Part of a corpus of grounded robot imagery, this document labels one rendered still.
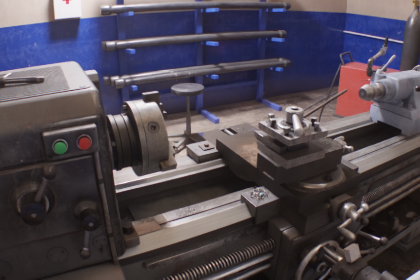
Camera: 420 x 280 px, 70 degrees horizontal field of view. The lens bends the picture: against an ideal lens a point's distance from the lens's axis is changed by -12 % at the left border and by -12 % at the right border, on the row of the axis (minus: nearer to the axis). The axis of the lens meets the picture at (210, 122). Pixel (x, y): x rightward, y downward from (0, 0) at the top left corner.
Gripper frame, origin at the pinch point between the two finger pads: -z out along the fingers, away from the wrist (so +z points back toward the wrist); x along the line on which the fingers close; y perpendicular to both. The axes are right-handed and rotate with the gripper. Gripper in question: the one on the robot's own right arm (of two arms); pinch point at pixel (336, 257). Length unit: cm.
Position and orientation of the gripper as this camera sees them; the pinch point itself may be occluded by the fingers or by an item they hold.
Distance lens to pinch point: 115.5
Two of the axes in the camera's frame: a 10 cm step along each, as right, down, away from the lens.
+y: 0.5, 9.2, 3.8
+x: -8.8, 2.2, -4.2
